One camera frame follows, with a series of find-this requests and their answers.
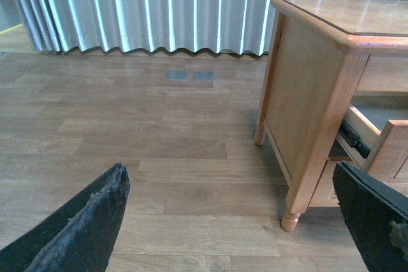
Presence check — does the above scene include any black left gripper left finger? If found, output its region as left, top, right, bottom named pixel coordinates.
left=1, top=164, right=130, bottom=271

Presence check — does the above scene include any wooden drawer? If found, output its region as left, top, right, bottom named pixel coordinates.
left=337, top=105, right=407, bottom=185
left=308, top=157, right=408, bottom=208

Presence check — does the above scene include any wooden nightstand cabinet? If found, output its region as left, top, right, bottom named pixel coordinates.
left=254, top=0, right=407, bottom=231

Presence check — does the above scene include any right metal floor socket plate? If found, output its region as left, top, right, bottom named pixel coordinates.
left=193, top=72, right=215, bottom=82

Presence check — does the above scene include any black drawer slide rail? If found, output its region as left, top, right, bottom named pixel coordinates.
left=339, top=120, right=370, bottom=159

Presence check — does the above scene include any metal floor socket plate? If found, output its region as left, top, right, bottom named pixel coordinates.
left=193, top=72, right=215, bottom=82
left=166, top=71, right=188, bottom=81

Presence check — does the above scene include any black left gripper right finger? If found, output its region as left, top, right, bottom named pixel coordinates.
left=333, top=161, right=407, bottom=271

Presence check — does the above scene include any left metal floor socket plate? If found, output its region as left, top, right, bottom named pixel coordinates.
left=166, top=71, right=188, bottom=81

